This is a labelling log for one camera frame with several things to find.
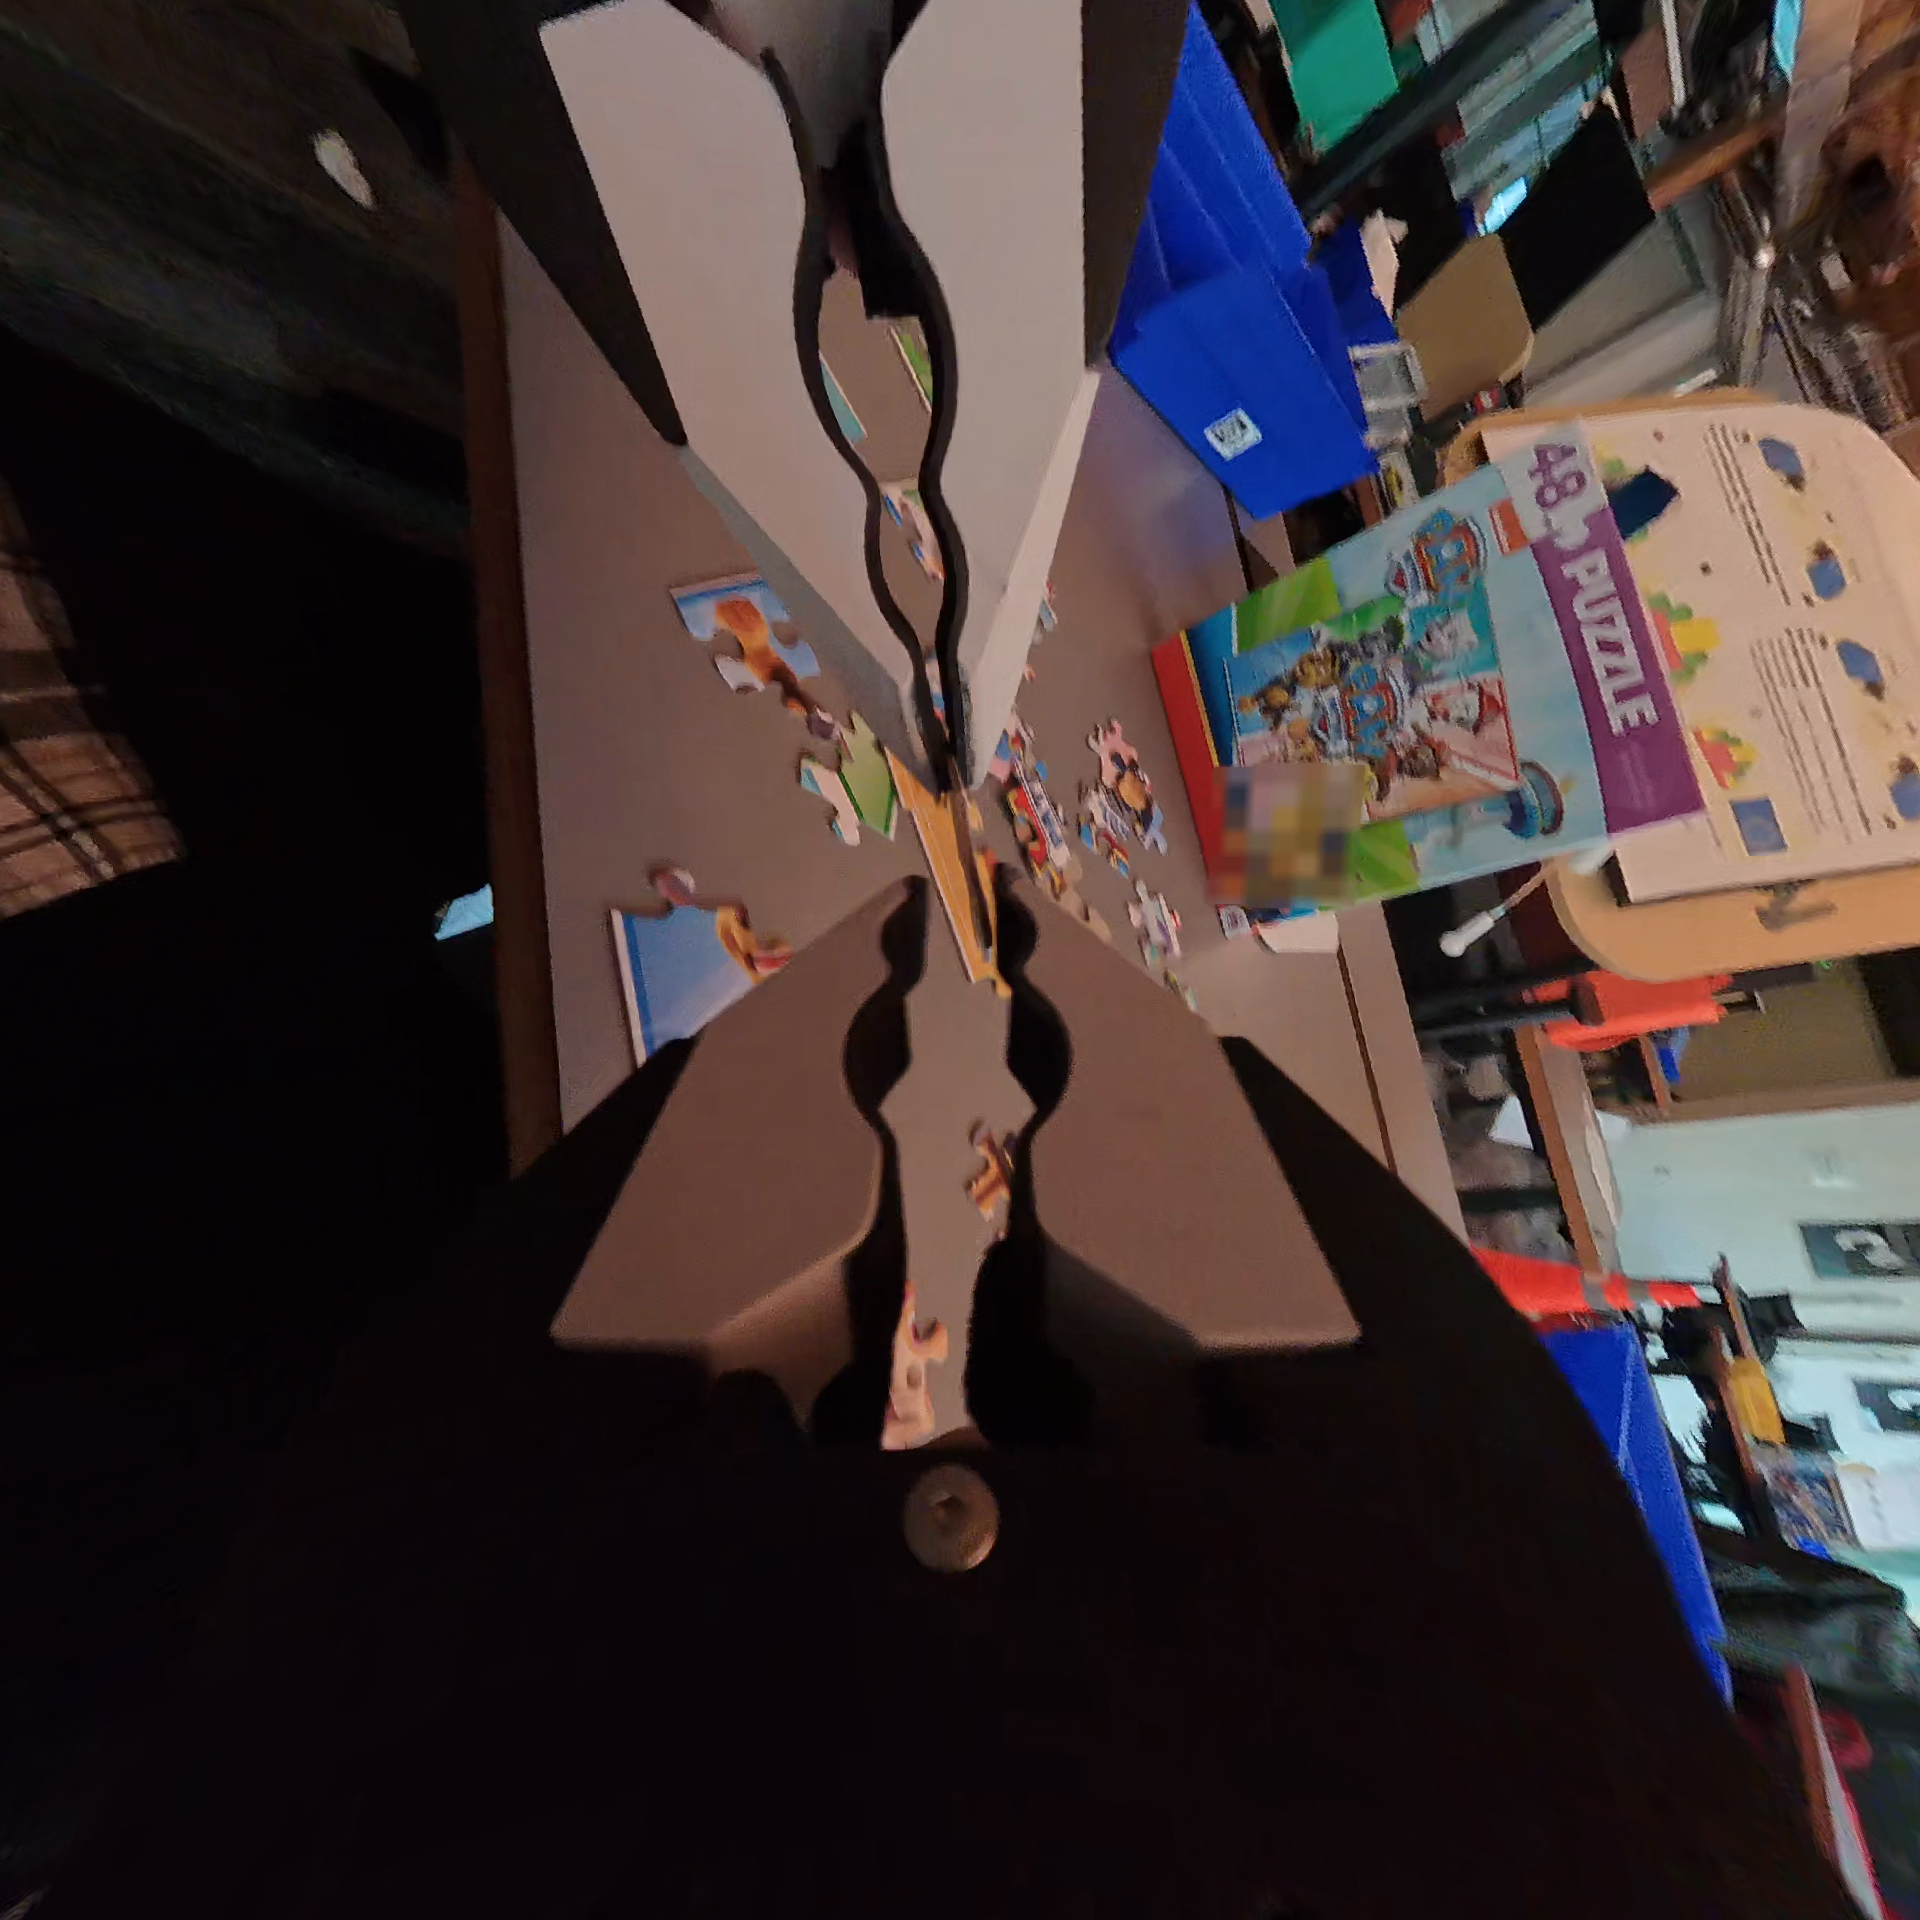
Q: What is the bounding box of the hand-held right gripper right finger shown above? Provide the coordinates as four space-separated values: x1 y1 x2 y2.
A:
966 870 1363 1450

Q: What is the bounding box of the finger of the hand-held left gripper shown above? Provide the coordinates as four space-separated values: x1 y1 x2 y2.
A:
541 0 950 763
883 0 1108 786

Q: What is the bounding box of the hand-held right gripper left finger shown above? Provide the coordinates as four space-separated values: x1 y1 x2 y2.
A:
553 876 936 1450

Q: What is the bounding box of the pink dog puzzle section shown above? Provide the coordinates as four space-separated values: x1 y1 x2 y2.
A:
883 1282 950 1450

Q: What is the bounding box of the yellow pink corner puzzle piece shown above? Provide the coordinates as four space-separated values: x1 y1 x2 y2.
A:
889 750 978 865

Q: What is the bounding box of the grey desk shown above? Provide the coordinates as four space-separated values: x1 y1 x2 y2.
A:
494 0 1472 1249

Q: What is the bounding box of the blue bin with white label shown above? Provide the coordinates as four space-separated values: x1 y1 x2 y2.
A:
1106 0 1391 520

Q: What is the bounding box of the blue sky puzzle section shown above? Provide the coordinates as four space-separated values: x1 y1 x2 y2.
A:
606 866 794 1068

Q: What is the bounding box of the green storage box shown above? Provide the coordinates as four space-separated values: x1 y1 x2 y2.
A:
1275 0 1405 153

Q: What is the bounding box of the orange striped bar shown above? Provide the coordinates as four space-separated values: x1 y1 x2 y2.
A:
1477 1245 1705 1323

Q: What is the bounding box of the blue puzzle piece with dog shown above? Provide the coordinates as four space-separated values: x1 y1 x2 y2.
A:
670 575 824 722

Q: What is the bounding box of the white stick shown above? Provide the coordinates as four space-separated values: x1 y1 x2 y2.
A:
1440 874 1550 963

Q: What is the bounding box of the green white puzzle piece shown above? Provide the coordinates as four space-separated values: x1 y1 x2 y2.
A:
798 713 903 847

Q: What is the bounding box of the orange panel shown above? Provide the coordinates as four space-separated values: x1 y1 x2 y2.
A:
1544 972 1734 1053

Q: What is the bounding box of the red puzzle box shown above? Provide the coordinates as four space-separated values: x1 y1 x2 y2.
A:
1152 426 1712 918

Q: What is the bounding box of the plaid clothing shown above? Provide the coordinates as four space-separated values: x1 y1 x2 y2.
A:
0 480 186 920

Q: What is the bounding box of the beige case with printed sheet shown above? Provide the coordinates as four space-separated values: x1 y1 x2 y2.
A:
1463 387 1920 984

